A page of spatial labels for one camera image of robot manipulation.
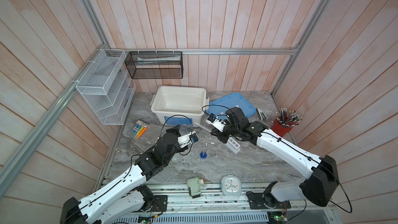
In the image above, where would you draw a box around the highlighter marker pack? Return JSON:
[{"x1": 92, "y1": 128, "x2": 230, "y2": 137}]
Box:
[{"x1": 131, "y1": 120, "x2": 150, "y2": 140}]

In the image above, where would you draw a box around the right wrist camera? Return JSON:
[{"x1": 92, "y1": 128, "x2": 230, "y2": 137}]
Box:
[{"x1": 207, "y1": 113, "x2": 217, "y2": 123}]

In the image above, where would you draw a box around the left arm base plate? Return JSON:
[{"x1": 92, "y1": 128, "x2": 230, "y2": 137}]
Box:
[{"x1": 140, "y1": 195, "x2": 168, "y2": 212}]

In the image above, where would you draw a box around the white analog alarm clock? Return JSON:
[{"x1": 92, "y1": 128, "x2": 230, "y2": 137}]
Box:
[{"x1": 221, "y1": 175, "x2": 242, "y2": 197}]

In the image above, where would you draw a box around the small white dish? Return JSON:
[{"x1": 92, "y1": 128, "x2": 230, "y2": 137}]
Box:
[{"x1": 172, "y1": 154, "x2": 180, "y2": 162}]

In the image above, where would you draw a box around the white test tube rack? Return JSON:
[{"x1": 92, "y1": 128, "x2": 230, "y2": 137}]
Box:
[{"x1": 226, "y1": 137, "x2": 241, "y2": 154}]

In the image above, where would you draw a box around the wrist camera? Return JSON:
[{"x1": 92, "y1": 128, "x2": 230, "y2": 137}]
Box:
[
  {"x1": 207, "y1": 113, "x2": 217, "y2": 123},
  {"x1": 189, "y1": 132, "x2": 199, "y2": 144}
]

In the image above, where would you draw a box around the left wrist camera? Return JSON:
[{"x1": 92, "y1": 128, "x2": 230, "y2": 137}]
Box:
[{"x1": 189, "y1": 132, "x2": 199, "y2": 144}]

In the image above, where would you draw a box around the red pencil cup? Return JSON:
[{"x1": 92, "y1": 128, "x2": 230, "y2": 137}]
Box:
[{"x1": 271, "y1": 108, "x2": 303, "y2": 137}]

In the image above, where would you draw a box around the blue base glass cylinder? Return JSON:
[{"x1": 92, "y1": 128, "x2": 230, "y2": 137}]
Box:
[{"x1": 200, "y1": 145, "x2": 207, "y2": 159}]

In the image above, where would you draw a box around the white green timer device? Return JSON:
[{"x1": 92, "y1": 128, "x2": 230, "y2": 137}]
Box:
[{"x1": 187, "y1": 177, "x2": 206, "y2": 199}]

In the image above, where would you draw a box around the black mesh wall basket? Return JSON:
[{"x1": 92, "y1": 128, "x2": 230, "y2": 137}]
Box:
[{"x1": 124, "y1": 51, "x2": 184, "y2": 79}]

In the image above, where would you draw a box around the blue plastic bin lid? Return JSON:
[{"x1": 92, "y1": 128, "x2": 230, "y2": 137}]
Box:
[{"x1": 205, "y1": 92, "x2": 256, "y2": 120}]

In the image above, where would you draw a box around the white plastic storage bin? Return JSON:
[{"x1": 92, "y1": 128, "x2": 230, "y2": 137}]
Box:
[{"x1": 150, "y1": 86, "x2": 209, "y2": 127}]

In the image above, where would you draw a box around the white mesh wall shelf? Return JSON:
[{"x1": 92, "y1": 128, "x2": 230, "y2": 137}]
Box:
[{"x1": 76, "y1": 49, "x2": 136, "y2": 125}]

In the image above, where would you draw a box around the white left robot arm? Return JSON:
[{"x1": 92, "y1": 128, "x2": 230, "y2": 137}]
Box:
[{"x1": 60, "y1": 126, "x2": 199, "y2": 224}]

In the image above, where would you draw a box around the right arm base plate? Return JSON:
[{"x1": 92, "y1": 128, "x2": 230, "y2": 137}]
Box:
[{"x1": 246, "y1": 191, "x2": 291, "y2": 209}]

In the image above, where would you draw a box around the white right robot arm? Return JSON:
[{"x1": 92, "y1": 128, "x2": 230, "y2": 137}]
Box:
[{"x1": 206, "y1": 107, "x2": 340, "y2": 208}]

